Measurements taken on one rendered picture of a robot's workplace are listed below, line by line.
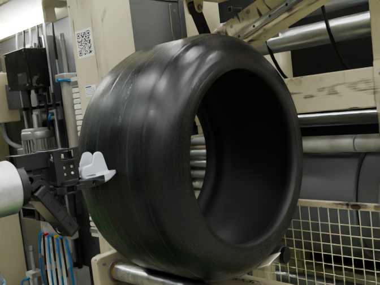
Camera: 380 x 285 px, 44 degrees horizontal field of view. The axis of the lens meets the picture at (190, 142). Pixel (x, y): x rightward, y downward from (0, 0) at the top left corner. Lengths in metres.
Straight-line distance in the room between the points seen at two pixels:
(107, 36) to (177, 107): 0.46
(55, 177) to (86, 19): 0.61
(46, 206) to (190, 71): 0.38
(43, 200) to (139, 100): 0.26
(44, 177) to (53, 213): 0.06
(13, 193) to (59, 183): 0.09
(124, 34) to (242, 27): 0.36
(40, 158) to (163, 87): 0.27
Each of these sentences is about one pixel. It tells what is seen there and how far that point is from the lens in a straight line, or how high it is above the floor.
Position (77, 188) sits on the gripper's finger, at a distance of 0.86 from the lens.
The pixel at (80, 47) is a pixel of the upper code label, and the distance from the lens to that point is 1.37.
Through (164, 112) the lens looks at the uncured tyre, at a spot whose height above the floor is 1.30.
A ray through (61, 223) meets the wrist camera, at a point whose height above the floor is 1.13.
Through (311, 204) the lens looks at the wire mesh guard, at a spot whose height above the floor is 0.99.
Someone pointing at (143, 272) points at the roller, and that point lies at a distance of 1.19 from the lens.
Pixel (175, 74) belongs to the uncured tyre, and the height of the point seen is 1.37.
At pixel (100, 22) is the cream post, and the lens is 1.32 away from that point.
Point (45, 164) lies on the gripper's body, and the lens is 0.85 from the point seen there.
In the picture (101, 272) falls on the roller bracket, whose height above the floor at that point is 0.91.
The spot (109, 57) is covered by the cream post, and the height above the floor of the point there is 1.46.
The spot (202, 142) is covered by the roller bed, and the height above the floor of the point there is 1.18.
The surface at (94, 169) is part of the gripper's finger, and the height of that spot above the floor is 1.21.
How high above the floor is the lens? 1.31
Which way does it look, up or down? 5 degrees down
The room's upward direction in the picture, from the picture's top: 7 degrees counter-clockwise
